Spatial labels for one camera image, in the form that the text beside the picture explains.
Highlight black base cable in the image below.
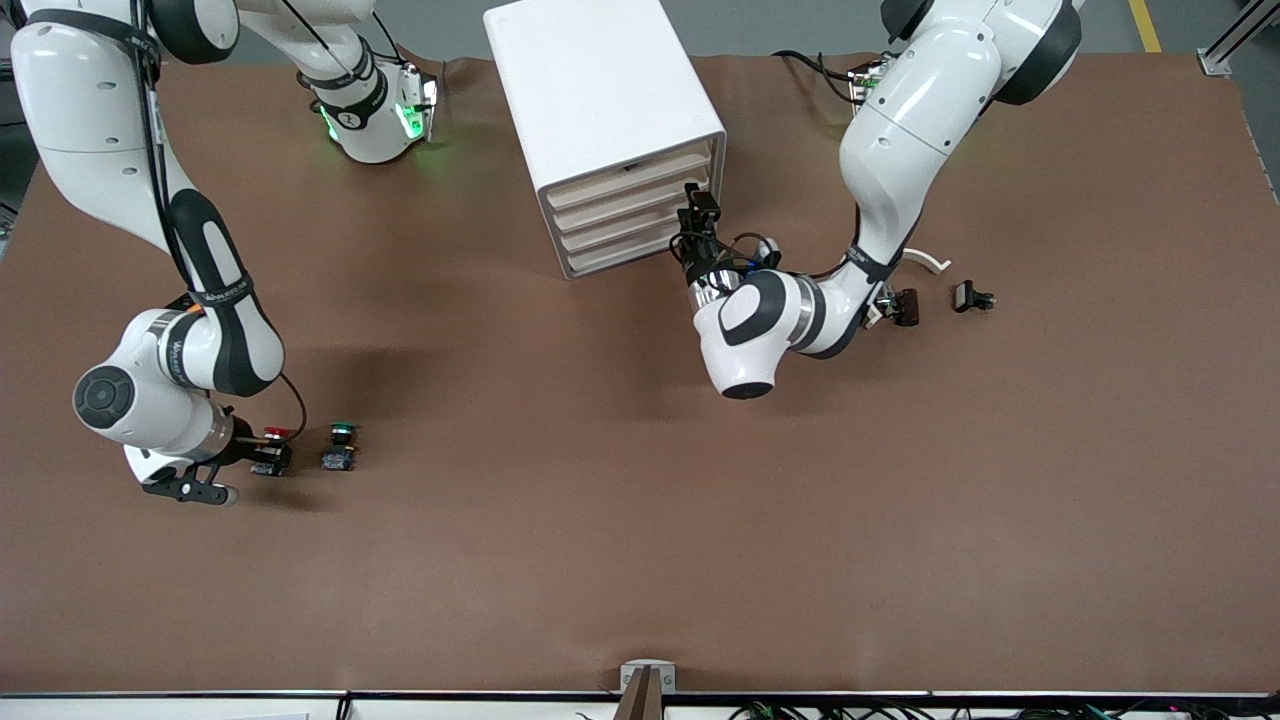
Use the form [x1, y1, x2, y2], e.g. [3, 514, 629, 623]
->
[775, 48, 863, 106]

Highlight green push button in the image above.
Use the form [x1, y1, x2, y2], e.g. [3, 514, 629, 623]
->
[321, 423, 360, 474]

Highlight red push button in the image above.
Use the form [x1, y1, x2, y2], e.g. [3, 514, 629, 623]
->
[250, 426, 295, 477]

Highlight white table edge rail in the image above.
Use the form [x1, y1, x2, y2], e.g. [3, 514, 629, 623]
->
[0, 690, 1280, 720]

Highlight grey metal edge bracket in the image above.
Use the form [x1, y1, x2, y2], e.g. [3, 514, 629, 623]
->
[620, 660, 677, 694]

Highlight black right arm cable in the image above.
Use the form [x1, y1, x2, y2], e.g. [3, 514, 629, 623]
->
[128, 0, 308, 446]

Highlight tangled black cables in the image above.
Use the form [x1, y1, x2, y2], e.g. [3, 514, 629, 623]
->
[725, 700, 1280, 720]

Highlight aluminium frame profile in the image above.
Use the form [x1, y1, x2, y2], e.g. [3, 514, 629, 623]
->
[1198, 0, 1280, 78]

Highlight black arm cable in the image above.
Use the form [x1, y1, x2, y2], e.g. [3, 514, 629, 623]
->
[128, 0, 308, 446]
[715, 230, 871, 286]

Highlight white half-ring pipe clamp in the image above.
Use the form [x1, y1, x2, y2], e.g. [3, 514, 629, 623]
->
[865, 247, 952, 329]

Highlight white drawer with handle lip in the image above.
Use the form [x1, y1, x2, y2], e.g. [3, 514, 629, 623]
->
[547, 142, 713, 215]

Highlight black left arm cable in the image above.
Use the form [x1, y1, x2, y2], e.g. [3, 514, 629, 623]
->
[715, 230, 871, 286]

